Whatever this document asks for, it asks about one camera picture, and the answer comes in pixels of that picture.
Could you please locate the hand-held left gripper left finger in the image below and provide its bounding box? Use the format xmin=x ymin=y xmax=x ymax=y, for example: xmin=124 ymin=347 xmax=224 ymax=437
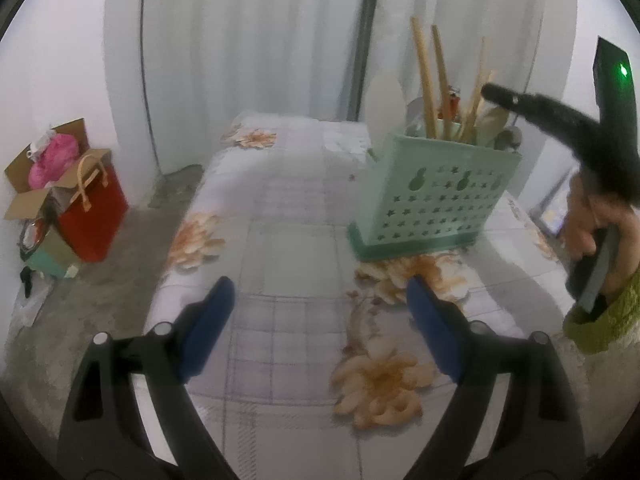
xmin=57 ymin=275 xmax=236 ymax=480

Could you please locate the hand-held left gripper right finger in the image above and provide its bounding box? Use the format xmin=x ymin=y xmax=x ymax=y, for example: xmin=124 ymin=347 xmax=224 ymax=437
xmin=400 ymin=275 xmax=587 ymax=480

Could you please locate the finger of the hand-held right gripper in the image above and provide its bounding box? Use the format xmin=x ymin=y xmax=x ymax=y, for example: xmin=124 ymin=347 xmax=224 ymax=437
xmin=481 ymin=83 xmax=609 ymax=172

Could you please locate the mint green utensil holder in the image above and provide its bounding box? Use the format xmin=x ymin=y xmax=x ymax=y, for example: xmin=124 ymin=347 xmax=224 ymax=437
xmin=347 ymin=132 xmax=523 ymax=263

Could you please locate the bunch of wooden chopsticks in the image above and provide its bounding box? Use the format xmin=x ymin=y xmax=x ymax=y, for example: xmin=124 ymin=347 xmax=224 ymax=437
xmin=410 ymin=15 xmax=496 ymax=143

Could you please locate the person's right hand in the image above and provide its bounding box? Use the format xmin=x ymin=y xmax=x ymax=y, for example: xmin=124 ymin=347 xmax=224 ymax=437
xmin=562 ymin=172 xmax=640 ymax=296

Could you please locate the blue printed box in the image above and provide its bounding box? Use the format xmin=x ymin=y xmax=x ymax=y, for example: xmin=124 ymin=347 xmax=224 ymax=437
xmin=530 ymin=167 xmax=576 ymax=237

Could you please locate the red gift bag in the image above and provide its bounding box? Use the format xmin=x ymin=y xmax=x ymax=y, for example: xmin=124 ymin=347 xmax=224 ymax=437
xmin=52 ymin=154 xmax=130 ymax=263

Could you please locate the teal and tan box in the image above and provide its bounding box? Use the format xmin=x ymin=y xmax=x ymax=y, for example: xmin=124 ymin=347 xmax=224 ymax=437
xmin=20 ymin=220 xmax=82 ymax=281

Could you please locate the dark vertical pole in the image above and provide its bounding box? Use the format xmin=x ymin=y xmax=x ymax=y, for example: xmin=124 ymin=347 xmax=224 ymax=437
xmin=347 ymin=0 xmax=385 ymax=123

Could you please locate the brown cardboard box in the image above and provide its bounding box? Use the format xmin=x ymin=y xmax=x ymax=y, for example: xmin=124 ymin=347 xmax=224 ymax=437
xmin=4 ymin=118 xmax=113 ymax=221

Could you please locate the pink plastic bag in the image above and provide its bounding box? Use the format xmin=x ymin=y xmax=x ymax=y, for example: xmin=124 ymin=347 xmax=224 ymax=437
xmin=28 ymin=132 xmax=80 ymax=190

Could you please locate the white plastic bag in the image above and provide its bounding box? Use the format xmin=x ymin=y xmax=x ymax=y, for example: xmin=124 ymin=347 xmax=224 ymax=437
xmin=30 ymin=129 xmax=57 ymax=161

